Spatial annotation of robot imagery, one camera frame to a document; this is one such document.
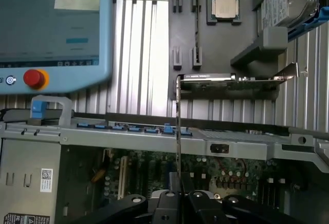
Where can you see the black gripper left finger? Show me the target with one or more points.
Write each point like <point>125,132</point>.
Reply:
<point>167,208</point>

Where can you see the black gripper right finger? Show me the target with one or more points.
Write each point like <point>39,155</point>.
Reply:
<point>203,208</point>

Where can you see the green motherboard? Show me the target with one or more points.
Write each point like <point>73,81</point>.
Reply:
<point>231,167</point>

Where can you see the beige expansion slot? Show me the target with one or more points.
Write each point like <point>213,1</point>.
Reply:
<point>123,177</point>

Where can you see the open metal PC case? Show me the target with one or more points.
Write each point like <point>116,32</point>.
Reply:
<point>154,141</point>

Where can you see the blue card retention clip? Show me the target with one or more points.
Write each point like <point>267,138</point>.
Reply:
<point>167,129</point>
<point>152,130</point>
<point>100,126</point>
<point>82,126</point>
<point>134,129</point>
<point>185,132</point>
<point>117,127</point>

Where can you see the green graphics card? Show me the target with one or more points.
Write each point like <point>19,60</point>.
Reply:
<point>205,76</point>

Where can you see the silver power supply unit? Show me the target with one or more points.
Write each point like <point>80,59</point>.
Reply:
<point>25,157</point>

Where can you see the blue case latch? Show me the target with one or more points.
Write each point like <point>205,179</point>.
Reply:
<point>38,109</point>

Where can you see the grey parts rack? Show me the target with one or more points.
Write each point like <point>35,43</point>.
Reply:
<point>218,44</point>

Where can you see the silver CPU chip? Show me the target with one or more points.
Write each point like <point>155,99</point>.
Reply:
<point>226,7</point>

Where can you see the light blue teach pendant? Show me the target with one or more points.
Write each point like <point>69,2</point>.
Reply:
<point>51,16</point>

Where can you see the silver hard disk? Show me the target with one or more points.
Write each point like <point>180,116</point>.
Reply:
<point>290,0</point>

